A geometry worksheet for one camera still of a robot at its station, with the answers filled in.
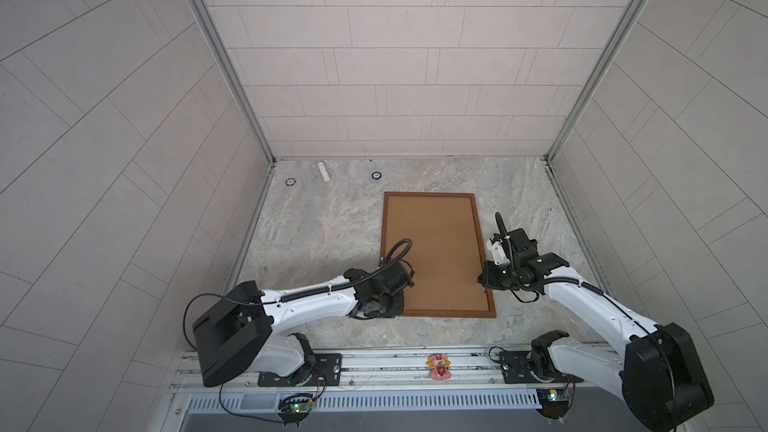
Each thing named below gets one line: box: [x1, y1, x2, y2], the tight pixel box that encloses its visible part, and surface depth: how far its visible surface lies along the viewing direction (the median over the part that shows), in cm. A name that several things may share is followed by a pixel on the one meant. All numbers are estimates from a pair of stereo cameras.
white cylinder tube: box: [317, 162, 331, 182], surface depth 113 cm
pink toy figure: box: [426, 353, 452, 381], surface depth 72 cm
